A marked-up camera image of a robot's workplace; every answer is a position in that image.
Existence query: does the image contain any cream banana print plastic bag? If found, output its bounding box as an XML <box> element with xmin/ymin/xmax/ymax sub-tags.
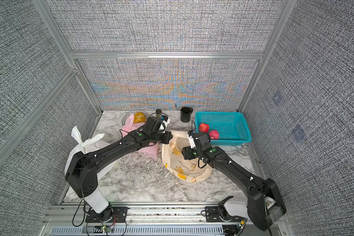
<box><xmin>161</xmin><ymin>130</ymin><xmax>212</xmax><ymax>183</ymax></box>

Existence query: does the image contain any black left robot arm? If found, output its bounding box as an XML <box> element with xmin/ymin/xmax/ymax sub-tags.
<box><xmin>65</xmin><ymin>115</ymin><xmax>173</xmax><ymax>222</ymax></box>

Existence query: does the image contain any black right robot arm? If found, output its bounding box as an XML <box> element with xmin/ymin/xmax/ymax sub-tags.
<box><xmin>182</xmin><ymin>130</ymin><xmax>287</xmax><ymax>231</ymax></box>

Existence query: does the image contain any pink plastic bag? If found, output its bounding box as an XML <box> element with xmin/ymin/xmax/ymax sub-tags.
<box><xmin>120</xmin><ymin>116</ymin><xmax>158</xmax><ymax>159</ymax></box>

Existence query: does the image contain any white plastic bag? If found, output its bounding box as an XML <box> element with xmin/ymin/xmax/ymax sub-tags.
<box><xmin>64</xmin><ymin>125</ymin><xmax>119</xmax><ymax>183</ymax></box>

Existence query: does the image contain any glass herb spice jar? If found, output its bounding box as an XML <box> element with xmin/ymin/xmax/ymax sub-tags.
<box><xmin>155</xmin><ymin>109</ymin><xmax>162</xmax><ymax>119</ymax></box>

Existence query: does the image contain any yellow food on plate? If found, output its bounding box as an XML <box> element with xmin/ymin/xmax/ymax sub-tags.
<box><xmin>133</xmin><ymin>112</ymin><xmax>147</xmax><ymax>124</ymax></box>

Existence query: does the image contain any black cylindrical cup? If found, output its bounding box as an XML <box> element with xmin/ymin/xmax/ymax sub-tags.
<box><xmin>180</xmin><ymin>107</ymin><xmax>193</xmax><ymax>123</ymax></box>

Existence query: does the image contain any teal plastic basket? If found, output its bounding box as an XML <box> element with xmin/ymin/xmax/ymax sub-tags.
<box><xmin>195</xmin><ymin>111</ymin><xmax>252</xmax><ymax>146</ymax></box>

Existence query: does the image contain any patterned plate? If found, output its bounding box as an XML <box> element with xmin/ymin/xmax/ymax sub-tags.
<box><xmin>122</xmin><ymin>110</ymin><xmax>149</xmax><ymax>126</ymax></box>

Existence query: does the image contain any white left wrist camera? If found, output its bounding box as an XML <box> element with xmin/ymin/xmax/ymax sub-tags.
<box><xmin>159</xmin><ymin>115</ymin><xmax>170</xmax><ymax>133</ymax></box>

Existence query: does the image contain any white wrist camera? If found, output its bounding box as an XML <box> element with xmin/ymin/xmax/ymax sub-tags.
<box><xmin>159</xmin><ymin>115</ymin><xmax>170</xmax><ymax>133</ymax></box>
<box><xmin>187</xmin><ymin>130</ymin><xmax>196</xmax><ymax>148</ymax></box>

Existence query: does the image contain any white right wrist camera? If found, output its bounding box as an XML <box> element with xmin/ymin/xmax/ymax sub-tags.
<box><xmin>187</xmin><ymin>130</ymin><xmax>196</xmax><ymax>148</ymax></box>

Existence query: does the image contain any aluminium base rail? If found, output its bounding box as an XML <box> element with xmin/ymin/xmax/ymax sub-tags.
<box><xmin>37</xmin><ymin>202</ymin><xmax>294</xmax><ymax>236</ymax></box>

